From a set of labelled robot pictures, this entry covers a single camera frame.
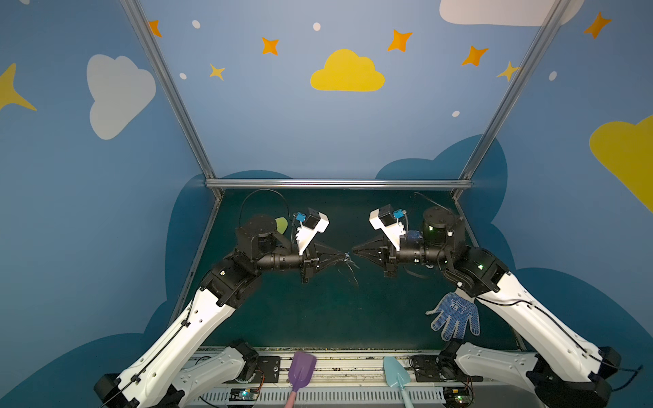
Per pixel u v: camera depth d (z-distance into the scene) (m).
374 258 0.54
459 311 0.86
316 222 0.49
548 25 0.72
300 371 0.73
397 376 0.72
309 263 0.49
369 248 0.54
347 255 0.59
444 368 0.65
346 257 0.58
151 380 0.37
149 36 0.73
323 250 0.54
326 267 0.55
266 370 0.74
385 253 0.52
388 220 0.48
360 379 0.74
